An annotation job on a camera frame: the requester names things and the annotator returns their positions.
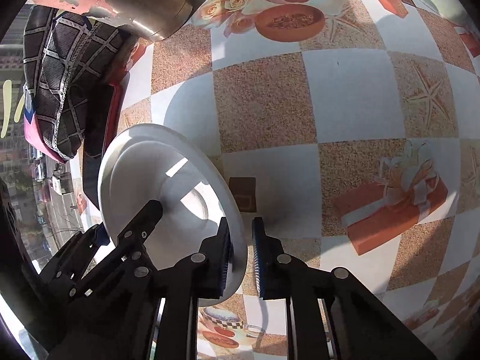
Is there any pink cloth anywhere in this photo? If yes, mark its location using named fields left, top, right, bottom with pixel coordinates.
left=22, top=85, right=68, bottom=164

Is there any black checkered cloth bag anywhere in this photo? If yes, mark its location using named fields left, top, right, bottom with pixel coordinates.
left=24, top=5, right=138, bottom=162

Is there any dark red smartphone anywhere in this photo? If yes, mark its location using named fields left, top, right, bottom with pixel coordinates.
left=81, top=67, right=129, bottom=209

